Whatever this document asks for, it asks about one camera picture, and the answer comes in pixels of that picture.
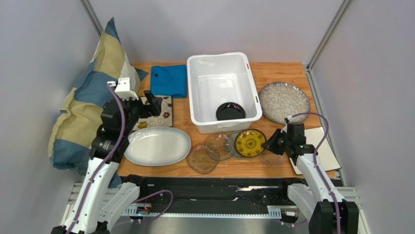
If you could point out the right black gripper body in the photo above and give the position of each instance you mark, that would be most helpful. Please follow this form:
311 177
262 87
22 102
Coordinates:
276 142

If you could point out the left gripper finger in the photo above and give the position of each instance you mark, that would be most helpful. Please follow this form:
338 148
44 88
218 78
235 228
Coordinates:
157 101
148 106

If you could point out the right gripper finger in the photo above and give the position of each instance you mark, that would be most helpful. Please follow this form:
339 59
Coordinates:
274 139
272 146

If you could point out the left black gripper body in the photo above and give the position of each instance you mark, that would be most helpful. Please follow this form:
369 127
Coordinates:
135 109

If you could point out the yellow patterned round plate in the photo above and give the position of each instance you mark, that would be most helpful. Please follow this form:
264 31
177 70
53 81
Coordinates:
249 143

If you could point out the grey speckled saucer plate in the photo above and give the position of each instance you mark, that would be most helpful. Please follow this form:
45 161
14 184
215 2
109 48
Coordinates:
230 145

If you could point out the clear round glass plate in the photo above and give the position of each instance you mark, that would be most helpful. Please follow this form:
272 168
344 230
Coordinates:
215 144

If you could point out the black round plate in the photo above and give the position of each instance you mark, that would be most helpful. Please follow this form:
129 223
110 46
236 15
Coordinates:
230 111

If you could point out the white plastic bin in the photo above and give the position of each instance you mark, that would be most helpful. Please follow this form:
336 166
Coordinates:
217 79

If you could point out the clear amber square glass plate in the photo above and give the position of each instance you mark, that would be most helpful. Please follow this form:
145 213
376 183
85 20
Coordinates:
199 161

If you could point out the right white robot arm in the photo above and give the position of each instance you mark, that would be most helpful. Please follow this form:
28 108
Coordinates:
326 210

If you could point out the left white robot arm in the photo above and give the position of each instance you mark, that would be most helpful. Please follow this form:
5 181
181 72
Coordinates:
89 215

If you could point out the clear glass plate right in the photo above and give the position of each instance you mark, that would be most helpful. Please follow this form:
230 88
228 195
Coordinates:
268 158

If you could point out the floral square plate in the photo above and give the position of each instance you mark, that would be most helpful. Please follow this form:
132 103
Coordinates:
165 119

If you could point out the folded blue cloth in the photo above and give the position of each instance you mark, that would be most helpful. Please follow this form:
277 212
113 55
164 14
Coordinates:
169 81

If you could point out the large white oval plate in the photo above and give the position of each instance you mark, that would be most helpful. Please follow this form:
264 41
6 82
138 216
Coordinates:
157 146

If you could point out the speckled round ceramic plate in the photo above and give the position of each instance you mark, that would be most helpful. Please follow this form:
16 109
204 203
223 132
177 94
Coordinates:
279 100

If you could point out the blue and cream pillow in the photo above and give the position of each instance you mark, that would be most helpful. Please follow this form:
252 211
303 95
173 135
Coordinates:
79 115

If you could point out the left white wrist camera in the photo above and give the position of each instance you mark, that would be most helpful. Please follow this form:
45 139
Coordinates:
124 88

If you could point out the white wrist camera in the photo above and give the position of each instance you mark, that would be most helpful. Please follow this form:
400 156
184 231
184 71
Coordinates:
288 120
124 88

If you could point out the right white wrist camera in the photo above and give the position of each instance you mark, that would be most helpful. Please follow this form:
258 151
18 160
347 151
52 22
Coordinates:
288 120

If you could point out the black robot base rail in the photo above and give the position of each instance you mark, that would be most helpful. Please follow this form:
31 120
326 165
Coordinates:
204 195

